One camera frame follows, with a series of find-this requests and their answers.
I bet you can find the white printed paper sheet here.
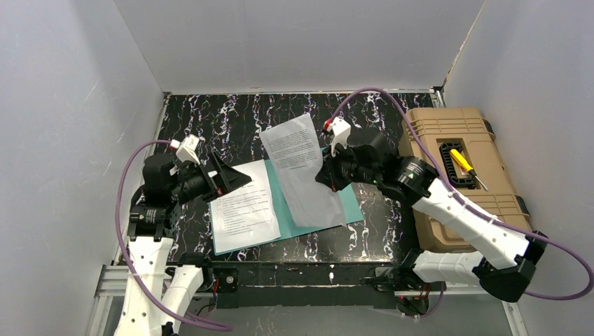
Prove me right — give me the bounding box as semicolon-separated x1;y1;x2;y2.
209;160;281;255

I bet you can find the white printed paper stack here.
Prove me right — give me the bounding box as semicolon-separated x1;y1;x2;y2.
260;113;347;228

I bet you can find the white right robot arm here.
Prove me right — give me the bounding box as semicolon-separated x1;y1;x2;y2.
315;130;546;302

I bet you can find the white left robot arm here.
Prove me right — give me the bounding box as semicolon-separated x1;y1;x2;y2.
115;153;251;335

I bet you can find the tan plastic toolbox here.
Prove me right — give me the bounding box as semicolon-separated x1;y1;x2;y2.
399;107;532;253

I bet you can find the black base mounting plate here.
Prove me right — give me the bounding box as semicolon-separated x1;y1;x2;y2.
169;260;446;311

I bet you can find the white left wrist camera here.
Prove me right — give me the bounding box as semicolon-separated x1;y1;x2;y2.
169;134;200;165

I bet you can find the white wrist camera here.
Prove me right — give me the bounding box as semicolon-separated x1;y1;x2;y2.
169;134;200;165
323;117;351;157

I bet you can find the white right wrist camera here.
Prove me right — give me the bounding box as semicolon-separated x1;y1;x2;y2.
323;117;351;157

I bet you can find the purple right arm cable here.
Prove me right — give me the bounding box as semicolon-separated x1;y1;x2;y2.
323;87;594;321

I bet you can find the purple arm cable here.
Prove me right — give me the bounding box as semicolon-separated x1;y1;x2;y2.
323;87;594;321
114;139;235;333

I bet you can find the yellow handled screwdriver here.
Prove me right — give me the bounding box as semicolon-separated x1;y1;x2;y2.
449;148;489;191

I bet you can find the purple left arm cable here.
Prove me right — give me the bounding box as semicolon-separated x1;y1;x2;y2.
114;139;235;333

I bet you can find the aluminium frame rail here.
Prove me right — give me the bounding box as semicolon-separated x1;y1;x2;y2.
85;264;530;336

